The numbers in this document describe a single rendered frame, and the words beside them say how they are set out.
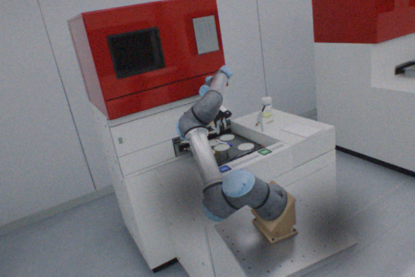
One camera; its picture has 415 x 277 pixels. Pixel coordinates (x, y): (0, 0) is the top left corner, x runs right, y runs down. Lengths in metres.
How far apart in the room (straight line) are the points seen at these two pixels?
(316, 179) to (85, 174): 2.43
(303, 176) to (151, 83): 1.04
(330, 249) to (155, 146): 1.21
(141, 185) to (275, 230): 1.06
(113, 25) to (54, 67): 1.58
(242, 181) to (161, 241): 1.29
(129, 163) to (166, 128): 0.32
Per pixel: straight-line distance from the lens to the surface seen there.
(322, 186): 2.11
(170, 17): 1.95
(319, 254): 1.33
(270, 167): 1.75
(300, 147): 1.86
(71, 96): 3.39
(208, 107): 1.44
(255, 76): 4.23
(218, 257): 1.81
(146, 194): 2.17
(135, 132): 2.00
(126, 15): 1.87
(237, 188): 1.20
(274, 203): 1.29
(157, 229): 2.33
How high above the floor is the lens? 1.72
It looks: 20 degrees down
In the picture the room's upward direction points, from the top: 9 degrees counter-clockwise
